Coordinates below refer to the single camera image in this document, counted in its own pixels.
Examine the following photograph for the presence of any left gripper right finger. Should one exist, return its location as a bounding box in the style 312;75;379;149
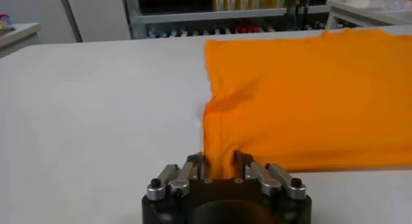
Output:
234;151;306;200

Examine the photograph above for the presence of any white clothes side table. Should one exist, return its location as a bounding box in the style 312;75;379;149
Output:
0;22;42;59

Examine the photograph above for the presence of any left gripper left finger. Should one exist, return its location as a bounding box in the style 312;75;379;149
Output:
147;153;207;201

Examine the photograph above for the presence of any orange T-shirt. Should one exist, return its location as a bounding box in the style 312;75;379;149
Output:
201;28;412;180

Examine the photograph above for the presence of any grey wall post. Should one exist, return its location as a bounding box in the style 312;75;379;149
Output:
55;0;84;43

